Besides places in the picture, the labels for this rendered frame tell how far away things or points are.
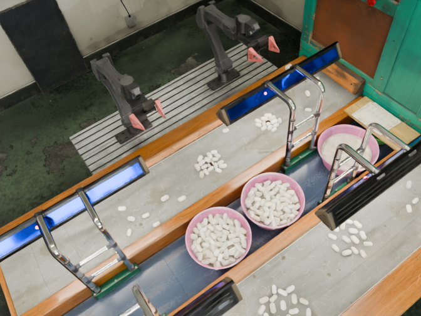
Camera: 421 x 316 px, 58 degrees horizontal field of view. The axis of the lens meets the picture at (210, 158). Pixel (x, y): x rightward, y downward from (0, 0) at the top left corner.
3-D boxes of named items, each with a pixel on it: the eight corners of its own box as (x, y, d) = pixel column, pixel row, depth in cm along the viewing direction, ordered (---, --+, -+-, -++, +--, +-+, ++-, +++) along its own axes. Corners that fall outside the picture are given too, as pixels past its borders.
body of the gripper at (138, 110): (153, 100, 152) (145, 90, 156) (131, 112, 150) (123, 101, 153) (157, 111, 158) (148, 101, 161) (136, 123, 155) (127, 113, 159)
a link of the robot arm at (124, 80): (140, 78, 151) (126, 63, 157) (121, 89, 148) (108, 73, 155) (146, 99, 160) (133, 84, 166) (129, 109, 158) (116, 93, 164)
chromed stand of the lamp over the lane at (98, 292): (79, 263, 160) (28, 213, 124) (120, 236, 166) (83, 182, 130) (97, 300, 150) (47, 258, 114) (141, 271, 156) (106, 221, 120)
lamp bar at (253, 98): (215, 116, 153) (213, 103, 147) (328, 50, 170) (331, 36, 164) (227, 127, 149) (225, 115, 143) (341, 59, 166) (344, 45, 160)
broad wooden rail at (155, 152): (9, 251, 177) (-13, 234, 163) (301, 78, 227) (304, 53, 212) (17, 271, 171) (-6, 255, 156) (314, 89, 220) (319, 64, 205)
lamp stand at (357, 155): (316, 205, 165) (333, 142, 130) (349, 182, 171) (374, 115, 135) (349, 238, 155) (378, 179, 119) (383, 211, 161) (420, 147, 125)
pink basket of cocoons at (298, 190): (230, 218, 166) (228, 207, 158) (260, 174, 178) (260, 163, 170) (284, 249, 155) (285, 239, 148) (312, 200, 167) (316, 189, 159)
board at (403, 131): (343, 111, 184) (343, 110, 183) (364, 97, 188) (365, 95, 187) (399, 154, 166) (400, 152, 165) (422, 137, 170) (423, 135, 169)
